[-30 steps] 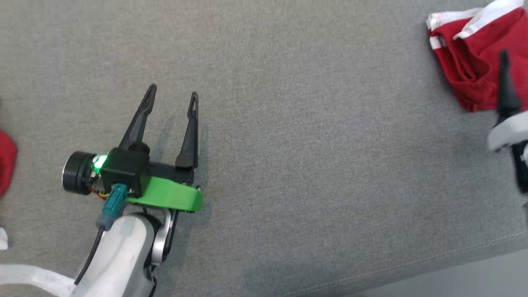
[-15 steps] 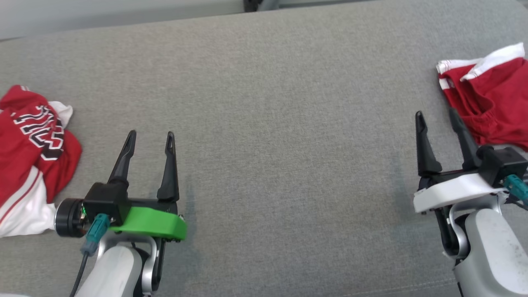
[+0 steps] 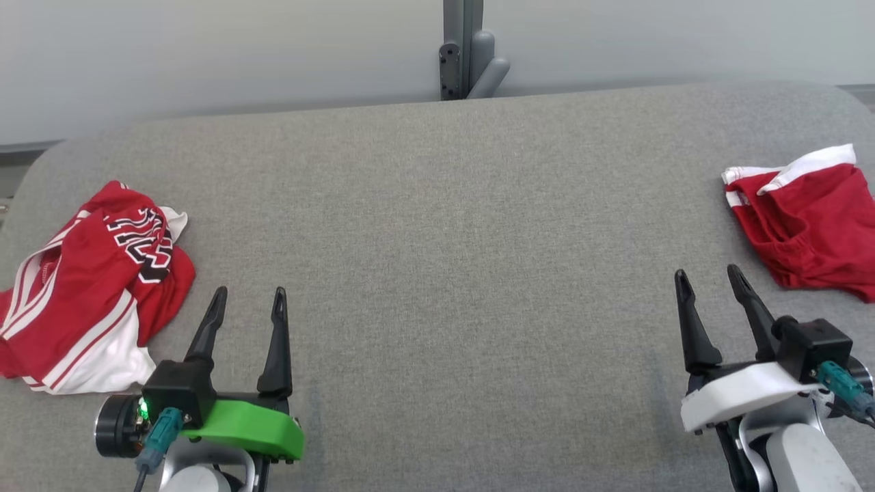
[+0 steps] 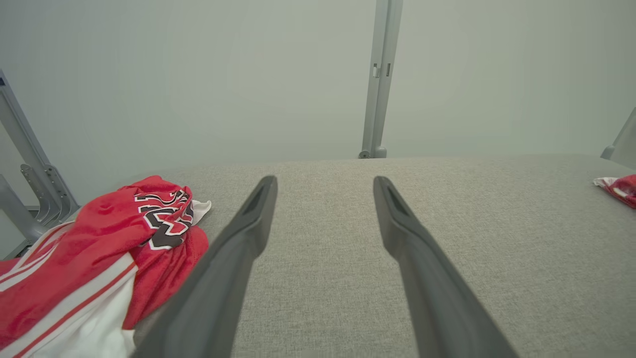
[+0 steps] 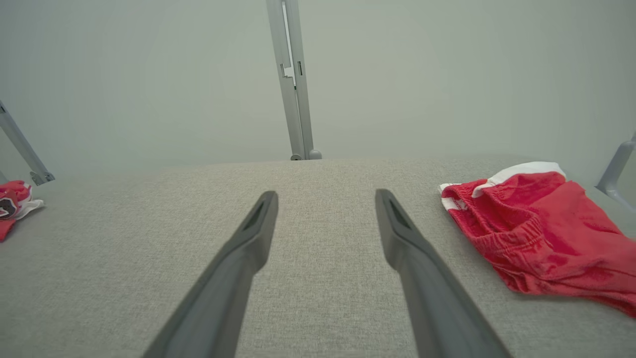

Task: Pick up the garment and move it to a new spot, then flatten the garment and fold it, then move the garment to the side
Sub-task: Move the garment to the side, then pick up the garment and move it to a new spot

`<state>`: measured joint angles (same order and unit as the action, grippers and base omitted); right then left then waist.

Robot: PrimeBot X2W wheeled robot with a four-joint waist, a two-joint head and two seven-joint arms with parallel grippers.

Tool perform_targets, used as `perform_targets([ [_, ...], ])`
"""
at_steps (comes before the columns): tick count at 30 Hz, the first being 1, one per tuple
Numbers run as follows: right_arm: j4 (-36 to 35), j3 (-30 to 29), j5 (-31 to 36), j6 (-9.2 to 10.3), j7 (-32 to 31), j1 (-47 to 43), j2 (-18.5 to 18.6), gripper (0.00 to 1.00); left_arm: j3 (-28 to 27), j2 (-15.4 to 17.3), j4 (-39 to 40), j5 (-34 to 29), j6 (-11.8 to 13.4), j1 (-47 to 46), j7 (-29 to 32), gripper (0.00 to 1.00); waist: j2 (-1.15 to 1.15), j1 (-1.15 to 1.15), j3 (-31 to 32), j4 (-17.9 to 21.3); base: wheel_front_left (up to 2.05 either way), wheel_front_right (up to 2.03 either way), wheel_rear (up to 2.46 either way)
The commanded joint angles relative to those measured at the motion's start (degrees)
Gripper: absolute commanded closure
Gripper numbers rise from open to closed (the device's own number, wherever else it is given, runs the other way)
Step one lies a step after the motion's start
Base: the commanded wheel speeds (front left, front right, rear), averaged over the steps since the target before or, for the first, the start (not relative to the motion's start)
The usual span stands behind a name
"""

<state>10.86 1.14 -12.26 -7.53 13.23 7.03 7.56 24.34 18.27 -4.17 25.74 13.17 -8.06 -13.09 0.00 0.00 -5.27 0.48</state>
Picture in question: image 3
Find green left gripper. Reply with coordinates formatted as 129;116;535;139
179;286;305;462

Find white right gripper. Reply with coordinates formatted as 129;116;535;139
675;264;828;435

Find red white lettered jersey shirt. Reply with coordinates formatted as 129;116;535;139
0;180;197;396

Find teal camera connector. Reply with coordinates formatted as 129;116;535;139
817;361;875;421
135;408;184;474

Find grey notched metal partition post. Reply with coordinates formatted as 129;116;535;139
440;0;511;101

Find teal right camera connector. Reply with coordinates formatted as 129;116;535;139
817;361;875;421

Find red shorts with white trim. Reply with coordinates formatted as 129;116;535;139
721;143;875;303

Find teal left camera connector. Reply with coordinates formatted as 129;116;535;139
135;408;184;474

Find black right camera cable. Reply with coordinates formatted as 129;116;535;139
831;402;875;430

